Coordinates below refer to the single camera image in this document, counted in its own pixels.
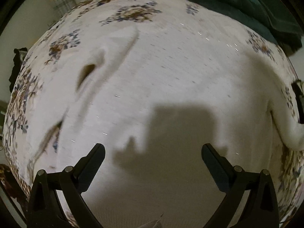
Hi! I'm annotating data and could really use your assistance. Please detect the white knit sweater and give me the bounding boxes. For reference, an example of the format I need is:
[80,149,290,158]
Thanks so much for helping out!
[35,24,303,227]

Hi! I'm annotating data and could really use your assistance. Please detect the floral bedspread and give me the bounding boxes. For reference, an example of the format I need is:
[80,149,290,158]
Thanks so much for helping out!
[3,0,303,227]

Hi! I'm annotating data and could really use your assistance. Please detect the black white striped garment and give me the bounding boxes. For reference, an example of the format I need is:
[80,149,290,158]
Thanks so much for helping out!
[291,79,304,124]

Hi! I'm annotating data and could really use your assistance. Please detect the dark green folded blanket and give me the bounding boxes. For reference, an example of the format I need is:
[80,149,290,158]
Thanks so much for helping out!
[189,0,303,55]

